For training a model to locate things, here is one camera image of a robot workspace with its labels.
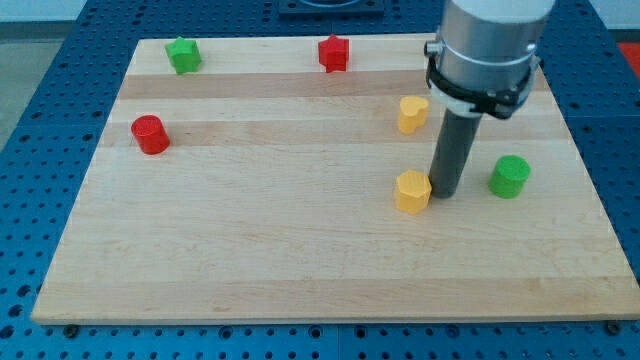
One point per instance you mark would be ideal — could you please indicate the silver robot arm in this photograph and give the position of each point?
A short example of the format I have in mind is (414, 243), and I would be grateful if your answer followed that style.
(483, 59)

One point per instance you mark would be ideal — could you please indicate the wooden board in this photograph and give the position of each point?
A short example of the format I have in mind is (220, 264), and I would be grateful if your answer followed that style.
(274, 203)

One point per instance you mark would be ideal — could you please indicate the yellow hexagon block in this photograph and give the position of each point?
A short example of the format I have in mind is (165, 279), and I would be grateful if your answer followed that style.
(412, 191)

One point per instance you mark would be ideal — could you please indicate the yellow heart block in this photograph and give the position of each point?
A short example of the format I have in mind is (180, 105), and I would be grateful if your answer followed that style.
(412, 114)

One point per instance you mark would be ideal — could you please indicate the red star block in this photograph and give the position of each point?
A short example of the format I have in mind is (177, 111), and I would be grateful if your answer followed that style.
(333, 53)

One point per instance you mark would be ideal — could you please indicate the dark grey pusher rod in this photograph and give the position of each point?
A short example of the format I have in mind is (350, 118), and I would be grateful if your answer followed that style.
(455, 140)

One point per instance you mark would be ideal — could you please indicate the red cylinder block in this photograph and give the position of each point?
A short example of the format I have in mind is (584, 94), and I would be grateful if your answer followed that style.
(150, 134)

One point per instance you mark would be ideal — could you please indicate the green star block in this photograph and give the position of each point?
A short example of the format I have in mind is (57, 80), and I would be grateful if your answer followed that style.
(183, 55)

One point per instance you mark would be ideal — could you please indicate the green cylinder block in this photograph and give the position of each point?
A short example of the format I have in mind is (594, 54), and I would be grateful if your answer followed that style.
(509, 176)

